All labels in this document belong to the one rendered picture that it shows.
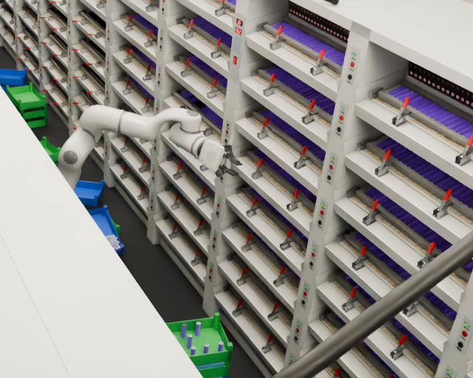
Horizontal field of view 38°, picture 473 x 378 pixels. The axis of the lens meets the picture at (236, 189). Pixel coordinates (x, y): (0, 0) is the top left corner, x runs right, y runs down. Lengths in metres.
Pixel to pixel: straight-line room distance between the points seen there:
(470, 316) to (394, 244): 0.35
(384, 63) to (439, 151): 0.40
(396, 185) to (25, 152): 1.29
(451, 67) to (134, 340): 1.36
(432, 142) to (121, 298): 1.35
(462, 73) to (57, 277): 1.32
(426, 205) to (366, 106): 0.38
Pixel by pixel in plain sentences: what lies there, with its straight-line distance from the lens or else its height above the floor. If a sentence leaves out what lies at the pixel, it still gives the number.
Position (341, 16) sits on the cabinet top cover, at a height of 1.74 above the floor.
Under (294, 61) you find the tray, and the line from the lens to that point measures 2.57.
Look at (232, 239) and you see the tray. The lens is 3.17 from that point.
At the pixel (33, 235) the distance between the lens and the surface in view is 1.06.
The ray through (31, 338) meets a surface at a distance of 0.89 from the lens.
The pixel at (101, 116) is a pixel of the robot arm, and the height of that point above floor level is 1.20.
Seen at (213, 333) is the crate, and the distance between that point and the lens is 2.87.
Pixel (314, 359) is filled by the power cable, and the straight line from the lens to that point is 0.77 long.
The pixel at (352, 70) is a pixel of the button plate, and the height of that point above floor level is 1.59.
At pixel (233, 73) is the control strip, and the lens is 2.91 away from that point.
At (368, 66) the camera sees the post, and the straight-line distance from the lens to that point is 2.26.
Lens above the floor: 2.32
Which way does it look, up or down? 30 degrees down
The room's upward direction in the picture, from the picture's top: 7 degrees clockwise
